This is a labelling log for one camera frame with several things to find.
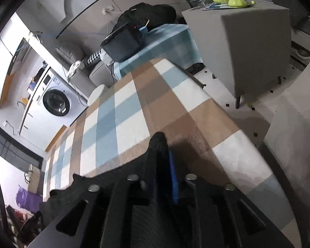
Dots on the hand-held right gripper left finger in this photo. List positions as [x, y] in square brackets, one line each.
[155, 175]

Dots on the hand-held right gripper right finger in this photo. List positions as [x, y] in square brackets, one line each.
[173, 178]

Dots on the colourful clothes pile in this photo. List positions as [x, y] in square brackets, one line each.
[13, 219]

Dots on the checked tablecloth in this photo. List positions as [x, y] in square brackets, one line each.
[124, 124]

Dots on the white round stool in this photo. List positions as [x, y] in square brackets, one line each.
[95, 95]

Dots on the white washing machine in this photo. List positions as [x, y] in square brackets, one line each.
[76, 108]

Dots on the grey sofa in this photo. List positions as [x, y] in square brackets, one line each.
[98, 73]

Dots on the woven laundry basket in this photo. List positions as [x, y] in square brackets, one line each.
[33, 178]

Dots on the white kitchen base cabinet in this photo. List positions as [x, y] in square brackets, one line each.
[36, 131]

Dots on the purple bag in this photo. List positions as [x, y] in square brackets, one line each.
[28, 199]

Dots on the teal tablecloth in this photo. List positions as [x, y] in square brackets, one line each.
[168, 46]

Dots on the houndstooth pillow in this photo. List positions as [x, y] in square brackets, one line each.
[94, 56]

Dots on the white cloth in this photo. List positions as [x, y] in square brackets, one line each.
[74, 68]

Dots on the dark glass door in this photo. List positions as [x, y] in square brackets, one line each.
[13, 149]

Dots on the grey cube ottoman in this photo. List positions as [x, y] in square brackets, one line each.
[253, 51]

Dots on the grey cushion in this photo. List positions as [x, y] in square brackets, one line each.
[68, 53]

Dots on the black jacket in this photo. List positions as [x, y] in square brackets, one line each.
[155, 13]

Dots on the grey round object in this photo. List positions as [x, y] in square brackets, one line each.
[304, 54]

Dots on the steel range hood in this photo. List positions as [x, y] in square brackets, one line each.
[19, 51]

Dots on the green teapot lid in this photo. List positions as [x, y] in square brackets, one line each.
[237, 3]

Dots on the wall socket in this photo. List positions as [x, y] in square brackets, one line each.
[108, 9]

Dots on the white kitchen wall cabinet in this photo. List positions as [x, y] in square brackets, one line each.
[5, 82]

